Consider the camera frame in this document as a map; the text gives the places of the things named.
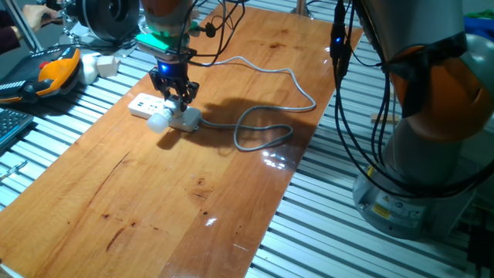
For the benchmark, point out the black keyboard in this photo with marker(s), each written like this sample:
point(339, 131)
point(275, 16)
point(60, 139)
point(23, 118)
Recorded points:
point(11, 123)

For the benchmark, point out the small metal screwdriver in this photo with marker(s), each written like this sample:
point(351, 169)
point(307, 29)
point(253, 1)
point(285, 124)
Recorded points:
point(13, 170)

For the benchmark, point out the blue plastic bag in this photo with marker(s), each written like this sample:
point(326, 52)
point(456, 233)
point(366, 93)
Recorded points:
point(480, 25)

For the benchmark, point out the beige wooden cube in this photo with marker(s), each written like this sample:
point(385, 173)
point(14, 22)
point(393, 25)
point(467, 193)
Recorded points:
point(107, 66)

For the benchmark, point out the brown wooden board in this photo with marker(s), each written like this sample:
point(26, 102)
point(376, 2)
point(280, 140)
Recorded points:
point(173, 193)

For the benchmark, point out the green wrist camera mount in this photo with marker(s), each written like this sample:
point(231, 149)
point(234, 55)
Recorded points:
point(152, 40)

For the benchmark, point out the white power strip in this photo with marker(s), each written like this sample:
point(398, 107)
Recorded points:
point(141, 105)

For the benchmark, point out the white plug adapter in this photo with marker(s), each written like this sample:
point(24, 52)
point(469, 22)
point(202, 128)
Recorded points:
point(157, 123)

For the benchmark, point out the small wooden piece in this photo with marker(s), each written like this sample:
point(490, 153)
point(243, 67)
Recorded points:
point(384, 118)

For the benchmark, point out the black filament spool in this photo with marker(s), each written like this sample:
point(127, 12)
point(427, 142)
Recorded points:
point(96, 19)

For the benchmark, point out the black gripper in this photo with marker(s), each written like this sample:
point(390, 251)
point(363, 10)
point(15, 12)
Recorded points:
point(171, 73)

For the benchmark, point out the person's hand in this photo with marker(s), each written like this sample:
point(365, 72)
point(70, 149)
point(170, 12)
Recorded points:
point(36, 16)

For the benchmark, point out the white rounded object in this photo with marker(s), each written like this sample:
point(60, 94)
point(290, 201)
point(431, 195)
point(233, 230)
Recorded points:
point(89, 69)

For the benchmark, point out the orange and black teach pendant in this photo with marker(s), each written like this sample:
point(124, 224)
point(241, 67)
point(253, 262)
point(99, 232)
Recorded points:
point(58, 73)

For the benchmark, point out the person's dark sleeved forearm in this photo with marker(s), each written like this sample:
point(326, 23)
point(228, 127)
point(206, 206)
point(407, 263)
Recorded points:
point(7, 36)

